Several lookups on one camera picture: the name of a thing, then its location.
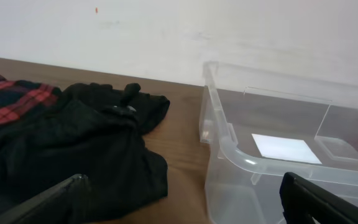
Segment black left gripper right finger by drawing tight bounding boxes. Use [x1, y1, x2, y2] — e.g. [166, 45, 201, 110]
[279, 172, 358, 224]

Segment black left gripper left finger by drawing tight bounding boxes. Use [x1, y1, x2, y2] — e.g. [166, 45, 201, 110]
[0, 174, 91, 224]

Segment black garment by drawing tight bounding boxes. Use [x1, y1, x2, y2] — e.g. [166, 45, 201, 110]
[0, 83, 170, 223]

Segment red navy plaid shirt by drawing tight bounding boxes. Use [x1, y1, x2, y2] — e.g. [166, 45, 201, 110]
[0, 75, 62, 125]

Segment white label in bin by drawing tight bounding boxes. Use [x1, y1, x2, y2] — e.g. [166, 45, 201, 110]
[252, 134, 321, 164]

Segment clear plastic storage bin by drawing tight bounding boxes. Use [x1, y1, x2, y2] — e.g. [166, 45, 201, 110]
[199, 62, 358, 223]

